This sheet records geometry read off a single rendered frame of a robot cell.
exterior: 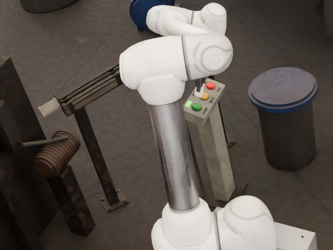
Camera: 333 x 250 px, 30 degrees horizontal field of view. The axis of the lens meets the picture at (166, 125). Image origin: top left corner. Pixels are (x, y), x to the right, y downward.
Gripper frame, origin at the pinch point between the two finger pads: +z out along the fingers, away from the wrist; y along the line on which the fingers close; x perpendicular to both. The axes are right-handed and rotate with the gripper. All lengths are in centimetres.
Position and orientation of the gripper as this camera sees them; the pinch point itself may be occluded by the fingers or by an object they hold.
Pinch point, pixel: (199, 89)
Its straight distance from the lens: 254.9
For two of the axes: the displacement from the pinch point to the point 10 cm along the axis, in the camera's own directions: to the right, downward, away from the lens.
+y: -4.3, 6.3, -6.4
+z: -1.1, 6.7, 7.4
